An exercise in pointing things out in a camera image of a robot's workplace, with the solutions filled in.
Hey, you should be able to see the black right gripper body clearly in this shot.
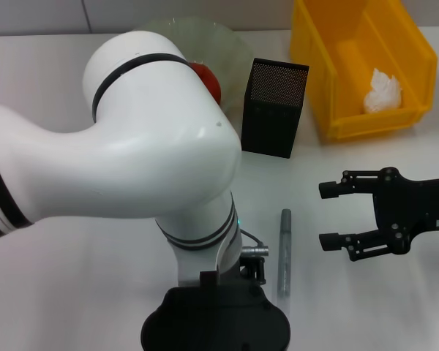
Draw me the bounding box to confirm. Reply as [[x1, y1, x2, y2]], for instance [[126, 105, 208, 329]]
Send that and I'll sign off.
[[372, 167, 439, 257]]

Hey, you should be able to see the black mesh pen holder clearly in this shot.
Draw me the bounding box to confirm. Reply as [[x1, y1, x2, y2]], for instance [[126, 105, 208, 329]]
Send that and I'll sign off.
[[240, 57, 311, 159]]

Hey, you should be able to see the white paper ball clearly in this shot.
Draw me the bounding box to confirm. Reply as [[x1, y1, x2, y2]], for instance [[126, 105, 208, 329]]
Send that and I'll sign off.
[[363, 67, 404, 115]]

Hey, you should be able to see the orange knitted toy fruit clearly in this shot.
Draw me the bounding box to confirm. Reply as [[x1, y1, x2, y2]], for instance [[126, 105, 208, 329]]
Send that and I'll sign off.
[[188, 61, 222, 104]]

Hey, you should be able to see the grey marker pen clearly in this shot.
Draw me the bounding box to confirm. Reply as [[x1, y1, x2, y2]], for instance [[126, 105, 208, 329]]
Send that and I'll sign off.
[[274, 208, 293, 319]]

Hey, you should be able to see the green wavy glass fruit bowl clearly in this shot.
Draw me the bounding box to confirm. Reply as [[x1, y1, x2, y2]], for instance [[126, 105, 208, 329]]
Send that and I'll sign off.
[[137, 16, 255, 116]]

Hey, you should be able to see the yellow plastic storage bin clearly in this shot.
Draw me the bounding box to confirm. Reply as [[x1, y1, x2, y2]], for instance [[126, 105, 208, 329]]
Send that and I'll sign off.
[[289, 0, 439, 142]]

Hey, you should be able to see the left arm cable with plug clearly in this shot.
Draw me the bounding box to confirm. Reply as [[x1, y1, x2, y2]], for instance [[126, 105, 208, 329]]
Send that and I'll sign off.
[[239, 228, 271, 256]]

